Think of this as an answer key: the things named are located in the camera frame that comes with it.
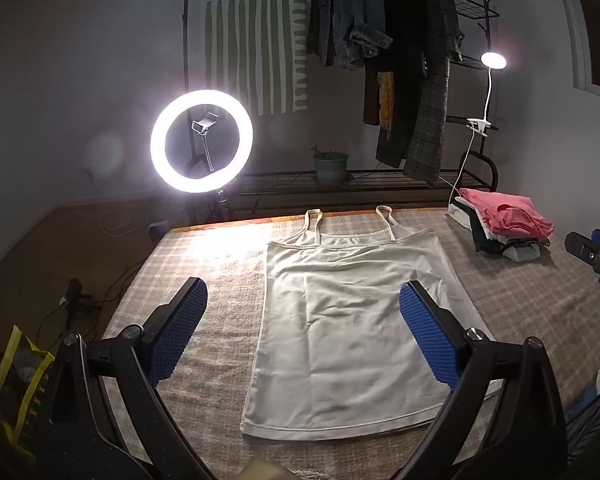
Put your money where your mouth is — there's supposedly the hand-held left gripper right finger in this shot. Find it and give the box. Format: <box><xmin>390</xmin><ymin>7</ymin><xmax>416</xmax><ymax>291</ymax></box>
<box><xmin>390</xmin><ymin>280</ymin><xmax>568</xmax><ymax>480</ymax></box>

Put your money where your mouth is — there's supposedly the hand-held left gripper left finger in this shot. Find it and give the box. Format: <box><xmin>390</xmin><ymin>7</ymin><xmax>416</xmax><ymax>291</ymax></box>
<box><xmin>45</xmin><ymin>276</ymin><xmax>216</xmax><ymax>480</ymax></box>

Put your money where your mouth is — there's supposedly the white camisole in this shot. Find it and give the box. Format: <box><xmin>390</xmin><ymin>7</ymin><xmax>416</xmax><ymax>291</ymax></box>
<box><xmin>240</xmin><ymin>206</ymin><xmax>506</xmax><ymax>442</ymax></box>

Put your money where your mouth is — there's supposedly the black metal clothes rack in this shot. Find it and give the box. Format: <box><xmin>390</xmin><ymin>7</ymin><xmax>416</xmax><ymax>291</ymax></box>
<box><xmin>182</xmin><ymin>0</ymin><xmax>501</xmax><ymax>221</ymax></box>

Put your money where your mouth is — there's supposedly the grey folded garment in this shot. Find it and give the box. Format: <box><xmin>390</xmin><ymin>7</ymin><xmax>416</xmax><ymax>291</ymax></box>
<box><xmin>502</xmin><ymin>237</ymin><xmax>551</xmax><ymax>263</ymax></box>

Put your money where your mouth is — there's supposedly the pink folded garment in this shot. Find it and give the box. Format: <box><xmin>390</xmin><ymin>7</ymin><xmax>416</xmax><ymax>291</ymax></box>
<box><xmin>459</xmin><ymin>187</ymin><xmax>556</xmax><ymax>238</ymax></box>

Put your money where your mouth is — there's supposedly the dark green folded garment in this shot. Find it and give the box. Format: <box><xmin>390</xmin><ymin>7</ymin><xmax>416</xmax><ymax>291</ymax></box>
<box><xmin>472</xmin><ymin>220</ymin><xmax>506</xmax><ymax>256</ymax></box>

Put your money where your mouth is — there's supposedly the small black device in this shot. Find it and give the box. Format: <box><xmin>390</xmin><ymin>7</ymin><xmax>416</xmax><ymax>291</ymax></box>
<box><xmin>60</xmin><ymin>279</ymin><xmax>98</xmax><ymax>318</ymax></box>

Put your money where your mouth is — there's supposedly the white folded garment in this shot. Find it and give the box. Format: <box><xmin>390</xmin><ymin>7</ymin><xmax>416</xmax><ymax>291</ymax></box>
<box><xmin>450</xmin><ymin>197</ymin><xmax>496</xmax><ymax>241</ymax></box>

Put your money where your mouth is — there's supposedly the black light tripod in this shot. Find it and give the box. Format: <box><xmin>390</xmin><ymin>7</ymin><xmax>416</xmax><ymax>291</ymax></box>
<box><xmin>200</xmin><ymin>187</ymin><xmax>236</xmax><ymax>223</ymax></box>

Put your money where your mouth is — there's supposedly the person's dark clothing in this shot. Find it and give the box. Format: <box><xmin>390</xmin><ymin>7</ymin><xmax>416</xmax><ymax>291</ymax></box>
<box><xmin>562</xmin><ymin>385</ymin><xmax>600</xmax><ymax>480</ymax></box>

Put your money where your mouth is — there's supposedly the yellow trimmed bag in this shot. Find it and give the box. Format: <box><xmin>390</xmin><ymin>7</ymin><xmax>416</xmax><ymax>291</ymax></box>
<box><xmin>0</xmin><ymin>325</ymin><xmax>56</xmax><ymax>466</ymax></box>

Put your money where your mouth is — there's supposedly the potted plant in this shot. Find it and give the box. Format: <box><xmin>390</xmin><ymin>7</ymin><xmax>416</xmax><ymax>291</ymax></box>
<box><xmin>310</xmin><ymin>145</ymin><xmax>353</xmax><ymax>186</ymax></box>

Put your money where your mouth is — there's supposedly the plaid grey coat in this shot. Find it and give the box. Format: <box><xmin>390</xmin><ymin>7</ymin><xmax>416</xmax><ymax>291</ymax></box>
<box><xmin>375</xmin><ymin>0</ymin><xmax>466</xmax><ymax>184</ymax></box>

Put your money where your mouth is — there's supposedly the phone holder clamp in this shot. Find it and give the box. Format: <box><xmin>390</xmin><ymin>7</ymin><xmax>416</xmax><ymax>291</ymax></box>
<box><xmin>191</xmin><ymin>111</ymin><xmax>218</xmax><ymax>173</ymax></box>

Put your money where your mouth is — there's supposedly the white clip lamp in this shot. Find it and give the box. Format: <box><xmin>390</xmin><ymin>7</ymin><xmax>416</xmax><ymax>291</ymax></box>
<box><xmin>467</xmin><ymin>51</ymin><xmax>507</xmax><ymax>138</ymax></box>

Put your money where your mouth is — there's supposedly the yellow hanging garment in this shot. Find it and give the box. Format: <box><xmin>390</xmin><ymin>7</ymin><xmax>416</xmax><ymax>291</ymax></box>
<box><xmin>377</xmin><ymin>71</ymin><xmax>396</xmax><ymax>133</ymax></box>

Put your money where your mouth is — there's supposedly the denim jacket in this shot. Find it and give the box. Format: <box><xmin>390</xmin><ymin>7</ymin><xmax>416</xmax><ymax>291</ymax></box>
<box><xmin>307</xmin><ymin>0</ymin><xmax>393</xmax><ymax>70</ymax></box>

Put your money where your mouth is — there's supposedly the black power cable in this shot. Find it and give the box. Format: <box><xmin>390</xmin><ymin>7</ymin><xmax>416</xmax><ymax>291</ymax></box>
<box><xmin>92</xmin><ymin>237</ymin><xmax>153</xmax><ymax>311</ymax></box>

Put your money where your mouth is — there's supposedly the white lamp cable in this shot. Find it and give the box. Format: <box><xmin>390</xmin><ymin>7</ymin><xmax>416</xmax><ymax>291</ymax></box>
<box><xmin>447</xmin><ymin>135</ymin><xmax>476</xmax><ymax>211</ymax></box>

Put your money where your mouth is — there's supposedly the window frame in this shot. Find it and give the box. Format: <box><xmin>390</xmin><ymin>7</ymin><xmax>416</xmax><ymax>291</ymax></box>
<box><xmin>550</xmin><ymin>0</ymin><xmax>600</xmax><ymax>96</ymax></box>

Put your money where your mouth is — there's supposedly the ring light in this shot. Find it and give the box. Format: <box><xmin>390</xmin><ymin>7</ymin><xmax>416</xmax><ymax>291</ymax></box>
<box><xmin>150</xmin><ymin>89</ymin><xmax>255</xmax><ymax>195</ymax></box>

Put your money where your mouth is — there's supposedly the green striped wall hanging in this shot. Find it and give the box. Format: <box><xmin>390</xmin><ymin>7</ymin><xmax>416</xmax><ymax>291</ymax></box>
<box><xmin>200</xmin><ymin>0</ymin><xmax>308</xmax><ymax>116</ymax></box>

